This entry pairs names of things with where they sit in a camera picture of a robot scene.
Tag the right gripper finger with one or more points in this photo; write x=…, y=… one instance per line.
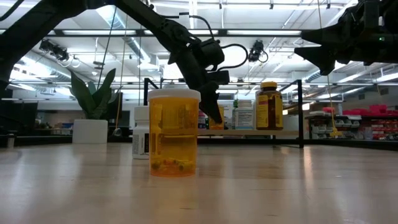
x=322, y=55
x=329, y=33

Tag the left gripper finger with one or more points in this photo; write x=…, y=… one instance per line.
x=211, y=102

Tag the orange pill vial white cap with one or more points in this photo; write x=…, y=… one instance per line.
x=214, y=126
x=174, y=140

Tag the small white bottle blue label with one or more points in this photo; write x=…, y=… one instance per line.
x=244, y=119

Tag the amber bottle yellow cap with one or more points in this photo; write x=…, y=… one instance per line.
x=269, y=112

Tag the small white bottle dark label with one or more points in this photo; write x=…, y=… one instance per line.
x=140, y=137

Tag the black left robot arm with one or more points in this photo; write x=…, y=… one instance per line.
x=37, y=25

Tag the black overhead crossbar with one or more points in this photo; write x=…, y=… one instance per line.
x=264, y=32

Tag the red storage bin rack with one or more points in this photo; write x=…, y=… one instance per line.
x=377, y=108

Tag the green plant in white pot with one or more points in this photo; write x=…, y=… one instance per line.
x=91, y=130

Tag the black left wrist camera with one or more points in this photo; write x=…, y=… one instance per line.
x=213, y=53

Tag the wooden shelf black metal frame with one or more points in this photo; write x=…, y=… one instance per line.
x=264, y=132

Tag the black hanging camera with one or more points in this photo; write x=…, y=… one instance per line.
x=255, y=49
x=54, y=49

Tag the black aluminium table frame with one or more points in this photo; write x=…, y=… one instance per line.
x=342, y=143

